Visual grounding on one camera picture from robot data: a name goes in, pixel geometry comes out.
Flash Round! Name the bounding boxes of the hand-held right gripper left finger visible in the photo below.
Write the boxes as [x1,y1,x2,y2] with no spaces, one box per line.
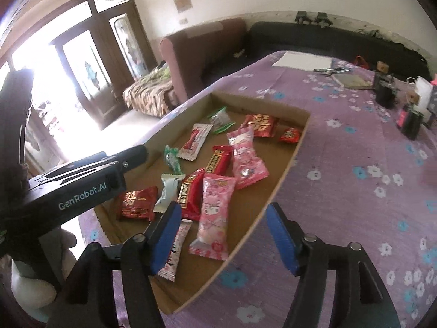
[44,201,182,328]

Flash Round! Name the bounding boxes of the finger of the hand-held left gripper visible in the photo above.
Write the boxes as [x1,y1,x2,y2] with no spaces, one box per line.
[32,159,125,183]
[73,144,150,171]

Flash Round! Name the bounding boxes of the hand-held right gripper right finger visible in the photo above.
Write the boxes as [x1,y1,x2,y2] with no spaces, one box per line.
[266,203,401,328]

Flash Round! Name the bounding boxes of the white snack packet red ends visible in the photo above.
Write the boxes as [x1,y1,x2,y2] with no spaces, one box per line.
[157,219,194,283]

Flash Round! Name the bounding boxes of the green white candy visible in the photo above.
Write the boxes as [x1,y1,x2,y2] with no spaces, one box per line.
[206,106,237,136]
[163,144,184,175]

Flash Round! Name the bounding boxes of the pale green white snack packet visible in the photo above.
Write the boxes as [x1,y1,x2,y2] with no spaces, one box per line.
[153,173,185,214]

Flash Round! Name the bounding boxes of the red yellow snack bar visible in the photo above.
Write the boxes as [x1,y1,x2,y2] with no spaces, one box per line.
[176,168,206,222]
[204,145,234,177]

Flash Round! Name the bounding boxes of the cardboard box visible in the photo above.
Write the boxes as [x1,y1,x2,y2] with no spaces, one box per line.
[93,90,311,315]

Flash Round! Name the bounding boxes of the small red snack packet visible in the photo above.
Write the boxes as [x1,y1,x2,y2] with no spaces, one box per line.
[278,127,304,144]

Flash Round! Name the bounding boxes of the person's left hand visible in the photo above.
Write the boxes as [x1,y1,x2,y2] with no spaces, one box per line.
[10,229,78,311]

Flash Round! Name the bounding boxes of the patterned blanket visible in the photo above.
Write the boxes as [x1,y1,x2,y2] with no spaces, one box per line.
[122,62,179,117]

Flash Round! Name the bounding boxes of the purple floral bedsheet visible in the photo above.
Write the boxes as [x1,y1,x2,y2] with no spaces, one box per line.
[78,51,437,328]

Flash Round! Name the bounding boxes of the wooden glass door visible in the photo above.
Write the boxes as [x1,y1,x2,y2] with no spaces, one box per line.
[51,0,158,121]

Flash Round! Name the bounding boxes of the brown sofa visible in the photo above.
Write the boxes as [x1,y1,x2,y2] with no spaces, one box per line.
[159,18,248,104]

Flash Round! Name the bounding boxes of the black cup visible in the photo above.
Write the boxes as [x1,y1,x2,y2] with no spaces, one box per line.
[399,105,424,141]
[375,74,397,110]

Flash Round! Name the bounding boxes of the grey notebook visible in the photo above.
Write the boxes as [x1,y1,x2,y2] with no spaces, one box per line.
[332,73,375,90]

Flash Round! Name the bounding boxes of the metal scissors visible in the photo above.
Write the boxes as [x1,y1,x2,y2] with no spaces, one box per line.
[313,67,351,75]

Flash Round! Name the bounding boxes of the white paper sheet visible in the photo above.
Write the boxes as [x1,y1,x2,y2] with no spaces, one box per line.
[272,50,333,71]

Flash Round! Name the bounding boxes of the black sofa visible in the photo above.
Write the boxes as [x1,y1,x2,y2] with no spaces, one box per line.
[201,20,431,83]

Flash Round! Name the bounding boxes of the white paper bag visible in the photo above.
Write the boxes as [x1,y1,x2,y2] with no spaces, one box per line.
[406,76,433,114]

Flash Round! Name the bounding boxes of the dark printed card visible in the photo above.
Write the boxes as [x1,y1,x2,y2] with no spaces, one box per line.
[426,85,437,124]

